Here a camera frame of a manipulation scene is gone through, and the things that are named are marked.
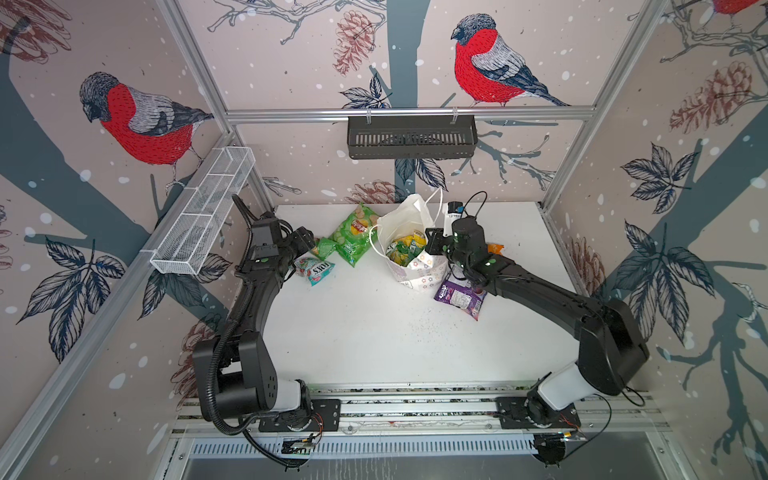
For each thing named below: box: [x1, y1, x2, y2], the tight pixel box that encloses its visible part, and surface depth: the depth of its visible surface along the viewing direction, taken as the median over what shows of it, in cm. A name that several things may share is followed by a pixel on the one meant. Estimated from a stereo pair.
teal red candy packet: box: [294, 258, 336, 287], surface depth 97 cm
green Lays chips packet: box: [330, 202, 380, 268], surface depth 106 cm
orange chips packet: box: [487, 243, 504, 255], surface depth 102 cm
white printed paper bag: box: [369, 187, 448, 291], surface depth 97 cm
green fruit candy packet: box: [386, 232, 427, 266], surface depth 100 cm
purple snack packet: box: [434, 281, 488, 321], surface depth 93 cm
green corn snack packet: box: [309, 237, 337, 261], surface depth 103 cm
